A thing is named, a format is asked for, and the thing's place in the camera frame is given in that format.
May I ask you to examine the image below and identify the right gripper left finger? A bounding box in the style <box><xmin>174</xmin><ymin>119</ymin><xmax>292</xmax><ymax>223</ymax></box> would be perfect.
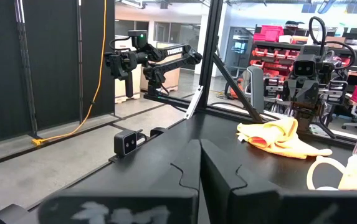
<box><xmin>140</xmin><ymin>139</ymin><xmax>202</xmax><ymax>200</ymax></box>

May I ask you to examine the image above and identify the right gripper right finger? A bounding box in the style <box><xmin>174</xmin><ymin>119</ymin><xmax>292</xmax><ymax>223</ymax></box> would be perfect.
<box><xmin>200</xmin><ymin>139</ymin><xmax>281</xmax><ymax>224</ymax></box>

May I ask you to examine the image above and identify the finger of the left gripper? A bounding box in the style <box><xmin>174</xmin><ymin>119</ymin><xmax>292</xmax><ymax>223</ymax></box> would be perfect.
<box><xmin>296</xmin><ymin>107</ymin><xmax>321</xmax><ymax>133</ymax></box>
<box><xmin>326</xmin><ymin>80</ymin><xmax>350</xmax><ymax>106</ymax></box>

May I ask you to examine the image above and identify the shelf with red bins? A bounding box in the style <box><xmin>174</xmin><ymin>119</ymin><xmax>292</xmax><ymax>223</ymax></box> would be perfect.
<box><xmin>250</xmin><ymin>24</ymin><xmax>310</xmax><ymax>78</ymax></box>

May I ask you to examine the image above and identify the orange cloth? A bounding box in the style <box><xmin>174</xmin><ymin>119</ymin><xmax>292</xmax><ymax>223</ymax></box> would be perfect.
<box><xmin>236</xmin><ymin>117</ymin><xmax>334</xmax><ymax>161</ymax></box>

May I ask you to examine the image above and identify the grey blue office chair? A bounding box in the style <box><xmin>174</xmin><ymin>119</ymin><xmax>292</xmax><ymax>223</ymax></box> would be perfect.
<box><xmin>245</xmin><ymin>65</ymin><xmax>265</xmax><ymax>114</ymax></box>

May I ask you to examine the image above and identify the black partition panel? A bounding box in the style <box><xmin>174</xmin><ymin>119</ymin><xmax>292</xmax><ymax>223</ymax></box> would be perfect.
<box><xmin>0</xmin><ymin>0</ymin><xmax>116</xmax><ymax>147</ymax></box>

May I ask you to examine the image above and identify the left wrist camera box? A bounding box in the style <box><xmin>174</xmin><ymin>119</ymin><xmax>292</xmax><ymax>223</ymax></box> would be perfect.
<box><xmin>292</xmin><ymin>54</ymin><xmax>318</xmax><ymax>78</ymax></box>

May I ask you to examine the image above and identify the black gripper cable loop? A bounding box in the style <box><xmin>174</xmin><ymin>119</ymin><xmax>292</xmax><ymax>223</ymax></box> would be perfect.
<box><xmin>308</xmin><ymin>16</ymin><xmax>357</xmax><ymax>73</ymax></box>

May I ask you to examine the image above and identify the black table-level camera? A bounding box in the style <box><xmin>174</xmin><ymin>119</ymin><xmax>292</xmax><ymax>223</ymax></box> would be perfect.
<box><xmin>113</xmin><ymin>129</ymin><xmax>139</xmax><ymax>157</ymax></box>

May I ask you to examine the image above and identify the white metal bracket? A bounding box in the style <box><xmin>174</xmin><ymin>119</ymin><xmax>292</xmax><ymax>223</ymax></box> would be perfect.
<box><xmin>184</xmin><ymin>85</ymin><xmax>204</xmax><ymax>120</ymax></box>

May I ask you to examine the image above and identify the black aluminium table frame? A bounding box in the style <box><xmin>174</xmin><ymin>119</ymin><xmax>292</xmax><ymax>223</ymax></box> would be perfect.
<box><xmin>143</xmin><ymin>0</ymin><xmax>357</xmax><ymax>147</ymax></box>

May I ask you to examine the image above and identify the yellow cable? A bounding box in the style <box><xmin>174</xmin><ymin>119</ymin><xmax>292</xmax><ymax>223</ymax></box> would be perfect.
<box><xmin>31</xmin><ymin>0</ymin><xmax>108</xmax><ymax>147</ymax></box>

